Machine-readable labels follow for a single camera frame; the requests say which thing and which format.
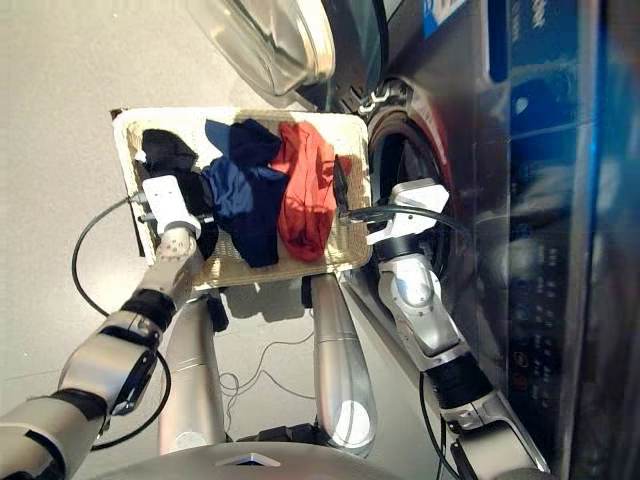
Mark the navy blue garment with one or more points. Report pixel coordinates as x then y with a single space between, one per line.
245 200

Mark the black garment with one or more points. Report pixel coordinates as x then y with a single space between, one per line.
162 147

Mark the pale woven basket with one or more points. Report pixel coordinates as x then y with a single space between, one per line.
350 140

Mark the grey washing machine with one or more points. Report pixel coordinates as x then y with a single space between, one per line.
500 150

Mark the round glass washing machine door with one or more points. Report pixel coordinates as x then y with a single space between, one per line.
280 45

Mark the red garment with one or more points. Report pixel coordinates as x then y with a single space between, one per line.
305 190

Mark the black robot pelvis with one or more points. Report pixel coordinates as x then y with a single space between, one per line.
290 432

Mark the silver robot torso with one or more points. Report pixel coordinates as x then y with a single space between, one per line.
240 465

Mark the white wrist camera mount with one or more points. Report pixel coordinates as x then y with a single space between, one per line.
415 197
167 200

